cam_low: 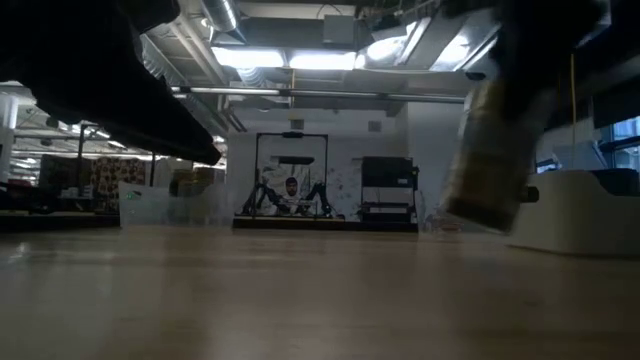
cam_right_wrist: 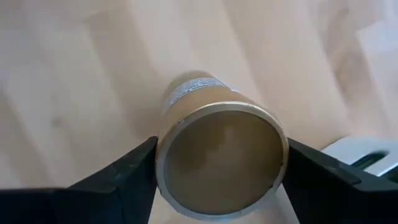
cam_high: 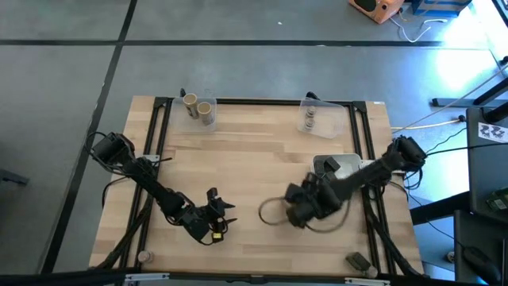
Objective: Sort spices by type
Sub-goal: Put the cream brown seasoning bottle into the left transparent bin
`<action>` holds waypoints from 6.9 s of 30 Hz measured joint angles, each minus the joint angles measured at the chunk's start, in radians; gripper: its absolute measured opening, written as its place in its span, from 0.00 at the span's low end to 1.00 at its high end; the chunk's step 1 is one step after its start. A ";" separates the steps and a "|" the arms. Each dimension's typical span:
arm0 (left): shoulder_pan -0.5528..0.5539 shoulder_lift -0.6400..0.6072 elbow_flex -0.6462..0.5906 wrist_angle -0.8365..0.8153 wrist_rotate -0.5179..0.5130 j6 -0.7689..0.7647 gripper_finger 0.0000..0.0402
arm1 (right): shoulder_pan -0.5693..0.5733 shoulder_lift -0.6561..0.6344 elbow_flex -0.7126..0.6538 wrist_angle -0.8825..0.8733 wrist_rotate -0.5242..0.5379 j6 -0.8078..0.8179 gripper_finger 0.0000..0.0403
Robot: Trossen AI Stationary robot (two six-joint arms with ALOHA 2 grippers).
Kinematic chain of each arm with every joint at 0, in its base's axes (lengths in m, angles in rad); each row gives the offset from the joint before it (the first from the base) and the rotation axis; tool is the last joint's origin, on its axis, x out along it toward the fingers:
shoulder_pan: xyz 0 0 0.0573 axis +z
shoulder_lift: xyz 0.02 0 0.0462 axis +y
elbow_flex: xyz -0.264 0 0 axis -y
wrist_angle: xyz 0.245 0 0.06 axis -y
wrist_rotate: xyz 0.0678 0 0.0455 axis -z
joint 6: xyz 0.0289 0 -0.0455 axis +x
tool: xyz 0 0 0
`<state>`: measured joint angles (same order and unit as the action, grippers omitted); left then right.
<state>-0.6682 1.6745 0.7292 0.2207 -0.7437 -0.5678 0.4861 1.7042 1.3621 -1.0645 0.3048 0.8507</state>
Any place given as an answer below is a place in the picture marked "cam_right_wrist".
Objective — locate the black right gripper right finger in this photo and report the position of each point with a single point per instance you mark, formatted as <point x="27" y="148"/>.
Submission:
<point x="335" y="199"/>

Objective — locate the gold-lidded spice jar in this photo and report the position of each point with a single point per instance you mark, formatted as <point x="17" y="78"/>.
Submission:
<point x="222" y="161"/>

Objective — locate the white plastic bin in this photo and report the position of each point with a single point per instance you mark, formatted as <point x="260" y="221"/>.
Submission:
<point x="348" y="146"/>

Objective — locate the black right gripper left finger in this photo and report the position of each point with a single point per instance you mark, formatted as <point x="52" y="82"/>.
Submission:
<point x="93" y="202"/>

